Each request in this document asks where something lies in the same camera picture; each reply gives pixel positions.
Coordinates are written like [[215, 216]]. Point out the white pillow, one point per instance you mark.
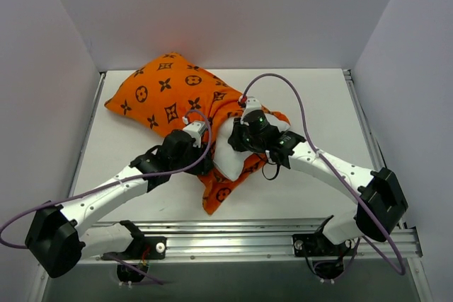
[[233, 164]]

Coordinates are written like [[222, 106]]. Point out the aluminium frame rail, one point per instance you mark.
[[244, 241]]

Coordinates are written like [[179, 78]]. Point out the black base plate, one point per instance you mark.
[[148, 248], [317, 245]]

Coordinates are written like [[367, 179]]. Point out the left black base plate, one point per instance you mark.
[[148, 248]]

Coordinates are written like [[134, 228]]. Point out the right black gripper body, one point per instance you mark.
[[236, 141]]

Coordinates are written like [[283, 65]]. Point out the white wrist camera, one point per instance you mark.
[[196, 130], [249, 104]]

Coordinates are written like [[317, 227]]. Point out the orange patterned pillowcase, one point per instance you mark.
[[161, 92]]

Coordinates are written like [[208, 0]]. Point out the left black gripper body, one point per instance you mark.
[[206, 166]]

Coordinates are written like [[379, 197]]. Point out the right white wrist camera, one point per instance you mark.
[[249, 104]]

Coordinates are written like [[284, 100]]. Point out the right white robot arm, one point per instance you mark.
[[378, 194]]

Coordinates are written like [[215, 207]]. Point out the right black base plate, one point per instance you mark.
[[317, 245]]

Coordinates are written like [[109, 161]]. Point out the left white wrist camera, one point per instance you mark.
[[196, 130]]

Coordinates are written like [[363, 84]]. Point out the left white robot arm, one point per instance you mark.
[[62, 234]]

